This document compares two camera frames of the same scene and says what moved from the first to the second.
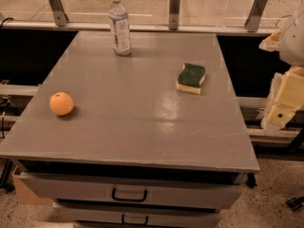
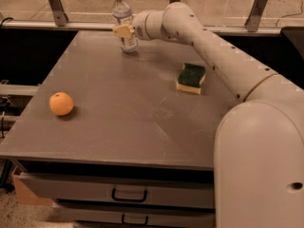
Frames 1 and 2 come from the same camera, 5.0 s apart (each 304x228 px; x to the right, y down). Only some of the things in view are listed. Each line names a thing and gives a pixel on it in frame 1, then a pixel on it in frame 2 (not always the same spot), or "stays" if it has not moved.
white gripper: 293,43 -> 139,27
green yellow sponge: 191,78 stays
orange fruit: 62,104 stays
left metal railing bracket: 60,16 stays
